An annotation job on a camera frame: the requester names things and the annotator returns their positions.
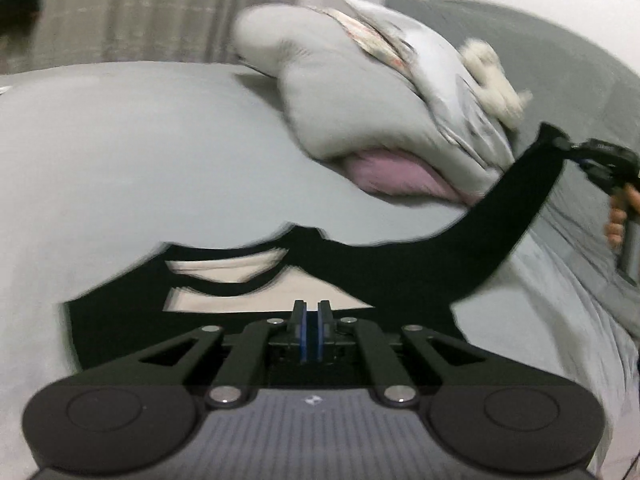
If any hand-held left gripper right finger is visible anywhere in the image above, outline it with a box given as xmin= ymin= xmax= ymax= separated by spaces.
xmin=317 ymin=300 xmax=547 ymax=408

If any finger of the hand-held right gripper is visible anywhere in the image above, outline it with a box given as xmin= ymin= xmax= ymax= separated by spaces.
xmin=551 ymin=137 xmax=601 ymax=172

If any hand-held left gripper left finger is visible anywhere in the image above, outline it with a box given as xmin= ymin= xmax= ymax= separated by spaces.
xmin=75 ymin=300 xmax=309 ymax=408

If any black and cream raglan shirt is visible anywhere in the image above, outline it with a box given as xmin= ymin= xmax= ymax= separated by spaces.
xmin=64 ymin=122 xmax=571 ymax=376

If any person's right hand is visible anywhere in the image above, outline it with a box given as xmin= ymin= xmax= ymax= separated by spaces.
xmin=604 ymin=185 xmax=640 ymax=252

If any grey quilted headboard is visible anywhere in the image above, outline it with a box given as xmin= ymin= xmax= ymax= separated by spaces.
xmin=382 ymin=0 xmax=640 ymax=196

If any white plush toy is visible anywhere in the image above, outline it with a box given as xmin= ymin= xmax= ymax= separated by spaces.
xmin=457 ymin=37 xmax=533 ymax=126

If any pink folded blanket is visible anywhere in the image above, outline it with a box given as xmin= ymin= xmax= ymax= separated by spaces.
xmin=345 ymin=147 xmax=476 ymax=206

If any grey printed pillow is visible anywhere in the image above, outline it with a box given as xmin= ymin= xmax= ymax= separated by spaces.
xmin=335 ymin=0 xmax=516 ymax=171

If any grey folded duvet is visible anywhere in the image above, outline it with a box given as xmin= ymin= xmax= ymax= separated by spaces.
xmin=232 ymin=5 xmax=516 ymax=206

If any floral scalloped cloth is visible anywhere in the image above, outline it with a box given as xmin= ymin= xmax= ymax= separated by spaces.
xmin=310 ymin=6 xmax=416 ymax=68

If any grey star-patterned curtain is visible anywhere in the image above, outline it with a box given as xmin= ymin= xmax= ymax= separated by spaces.
xmin=0 ymin=0 xmax=311 ymax=75

